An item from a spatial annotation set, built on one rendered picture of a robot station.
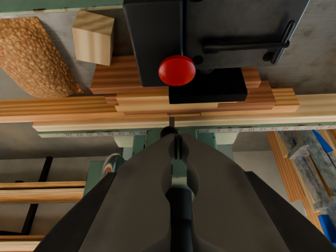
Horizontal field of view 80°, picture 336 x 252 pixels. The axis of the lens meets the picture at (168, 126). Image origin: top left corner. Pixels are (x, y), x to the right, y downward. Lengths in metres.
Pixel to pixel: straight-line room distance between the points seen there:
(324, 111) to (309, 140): 0.65
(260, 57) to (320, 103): 0.26
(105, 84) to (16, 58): 0.12
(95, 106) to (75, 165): 2.73
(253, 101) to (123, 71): 0.20
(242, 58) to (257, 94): 0.17
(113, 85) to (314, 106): 0.34
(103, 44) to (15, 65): 0.13
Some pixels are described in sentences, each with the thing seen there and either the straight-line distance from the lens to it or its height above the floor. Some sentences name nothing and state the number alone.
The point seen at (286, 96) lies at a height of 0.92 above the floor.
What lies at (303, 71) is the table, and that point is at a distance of 0.40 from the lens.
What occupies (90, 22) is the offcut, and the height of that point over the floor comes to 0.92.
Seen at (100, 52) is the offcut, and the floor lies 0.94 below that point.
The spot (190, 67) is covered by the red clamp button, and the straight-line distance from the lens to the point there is 0.16.
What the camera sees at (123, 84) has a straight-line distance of 0.28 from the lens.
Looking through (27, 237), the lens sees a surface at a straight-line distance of 2.50.
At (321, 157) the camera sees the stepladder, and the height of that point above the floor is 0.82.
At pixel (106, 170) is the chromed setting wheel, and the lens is 0.40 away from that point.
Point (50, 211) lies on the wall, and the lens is 3.05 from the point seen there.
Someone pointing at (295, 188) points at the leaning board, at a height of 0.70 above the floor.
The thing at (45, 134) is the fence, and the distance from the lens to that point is 0.45.
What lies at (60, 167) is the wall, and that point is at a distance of 3.19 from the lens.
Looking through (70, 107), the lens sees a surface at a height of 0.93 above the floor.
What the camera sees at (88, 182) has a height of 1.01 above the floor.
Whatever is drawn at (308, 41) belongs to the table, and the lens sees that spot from 0.36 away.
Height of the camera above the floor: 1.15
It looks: 32 degrees down
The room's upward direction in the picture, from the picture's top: 180 degrees clockwise
